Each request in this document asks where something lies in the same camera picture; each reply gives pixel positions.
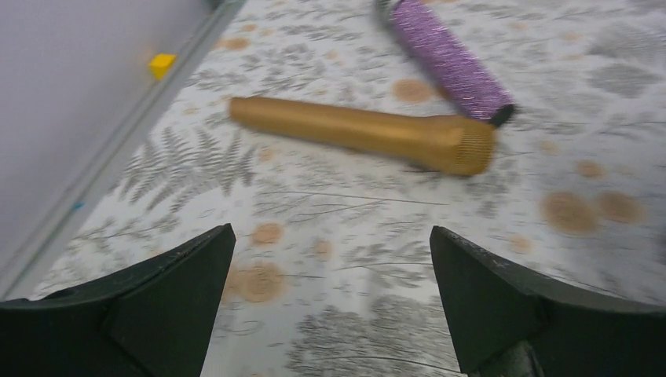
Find floral table mat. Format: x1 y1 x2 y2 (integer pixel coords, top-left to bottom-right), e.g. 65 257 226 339
34 1 665 376

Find gold toy microphone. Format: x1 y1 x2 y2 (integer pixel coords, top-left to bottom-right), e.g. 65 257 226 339
229 97 497 177

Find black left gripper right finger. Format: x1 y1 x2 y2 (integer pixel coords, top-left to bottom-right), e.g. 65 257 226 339
430 226 665 376

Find yellow small cube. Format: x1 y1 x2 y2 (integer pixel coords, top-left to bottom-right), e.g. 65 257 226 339
148 53 177 81

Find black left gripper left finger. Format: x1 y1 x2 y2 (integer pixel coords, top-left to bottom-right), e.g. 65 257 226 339
1 225 236 376

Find purple glitter toy microphone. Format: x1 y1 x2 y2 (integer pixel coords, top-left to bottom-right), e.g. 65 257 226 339
374 0 516 127

